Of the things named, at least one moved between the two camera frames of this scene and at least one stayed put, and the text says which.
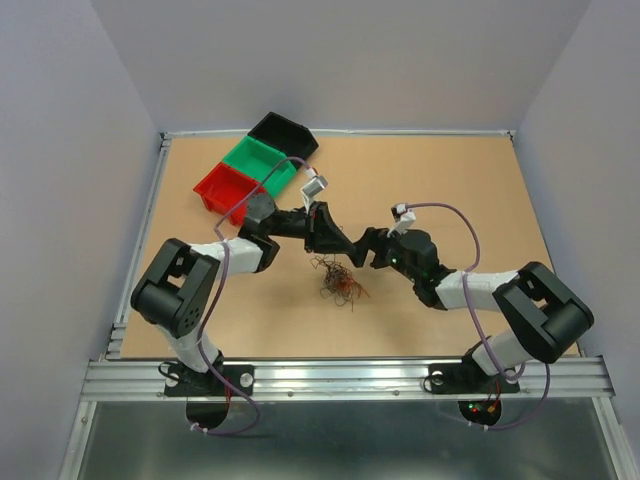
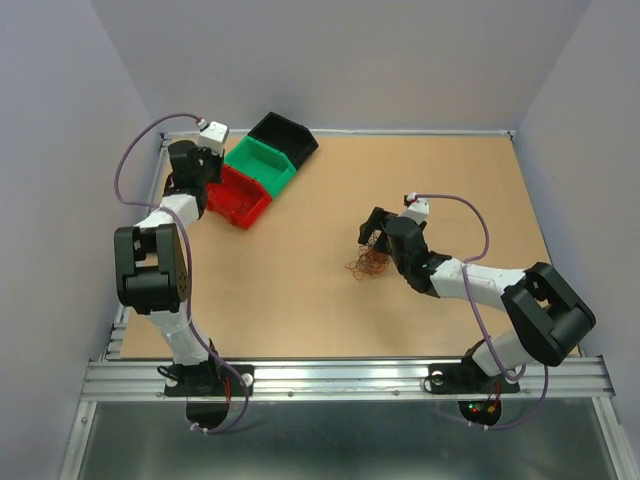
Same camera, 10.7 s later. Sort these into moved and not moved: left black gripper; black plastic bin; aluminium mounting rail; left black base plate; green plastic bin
Moved: left black gripper
Not moved: black plastic bin; green plastic bin; left black base plate; aluminium mounting rail
